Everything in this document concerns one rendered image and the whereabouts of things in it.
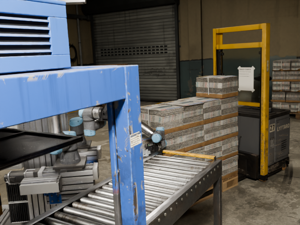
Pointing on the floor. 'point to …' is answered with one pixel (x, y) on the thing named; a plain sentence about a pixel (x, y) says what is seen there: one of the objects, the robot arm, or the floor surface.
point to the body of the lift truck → (277, 160)
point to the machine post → (127, 152)
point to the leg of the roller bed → (217, 202)
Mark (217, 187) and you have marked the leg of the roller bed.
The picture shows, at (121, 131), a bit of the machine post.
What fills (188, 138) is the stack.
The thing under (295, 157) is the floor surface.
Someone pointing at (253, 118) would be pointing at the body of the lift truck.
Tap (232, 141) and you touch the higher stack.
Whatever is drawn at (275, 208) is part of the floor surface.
